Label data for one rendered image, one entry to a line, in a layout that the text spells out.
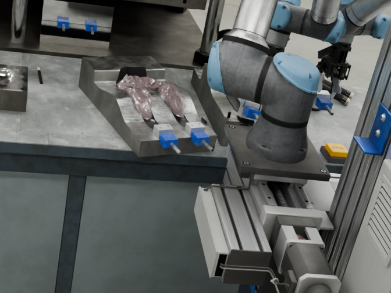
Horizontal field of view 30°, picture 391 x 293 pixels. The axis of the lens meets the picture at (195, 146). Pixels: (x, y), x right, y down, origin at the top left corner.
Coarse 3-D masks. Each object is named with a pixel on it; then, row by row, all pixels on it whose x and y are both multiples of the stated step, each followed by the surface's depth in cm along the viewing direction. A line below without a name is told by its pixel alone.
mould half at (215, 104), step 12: (204, 72) 255; (192, 84) 270; (204, 84) 254; (204, 96) 253; (216, 96) 244; (204, 108) 251; (216, 108) 237; (228, 108) 235; (216, 120) 236; (228, 120) 226; (216, 132) 235
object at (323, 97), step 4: (320, 92) 244; (324, 92) 245; (328, 92) 245; (316, 96) 243; (320, 96) 243; (324, 96) 244; (328, 96) 244; (316, 100) 244; (320, 100) 241; (324, 100) 242; (328, 100) 243; (316, 104) 244; (320, 104) 241; (324, 104) 240; (328, 104) 241; (332, 104) 241; (316, 108) 245; (320, 108) 241; (324, 108) 241; (328, 108) 239; (332, 112) 236
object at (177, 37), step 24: (0, 0) 321; (120, 0) 355; (0, 24) 294; (120, 24) 322; (144, 24) 328; (168, 24) 335; (192, 24) 342; (0, 48) 274; (24, 48) 276; (48, 48) 280; (72, 48) 285; (96, 48) 290; (120, 48) 295; (144, 48) 301; (168, 48) 306; (192, 48) 312
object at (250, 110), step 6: (246, 102) 226; (252, 102) 227; (240, 108) 229; (246, 108) 225; (252, 108) 225; (258, 108) 228; (240, 114) 228; (246, 114) 224; (252, 114) 224; (258, 114) 224
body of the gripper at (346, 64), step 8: (336, 48) 234; (344, 48) 230; (328, 56) 237; (336, 56) 232; (344, 56) 234; (328, 64) 234; (336, 64) 232; (344, 64) 233; (328, 72) 233; (336, 72) 235; (344, 72) 234
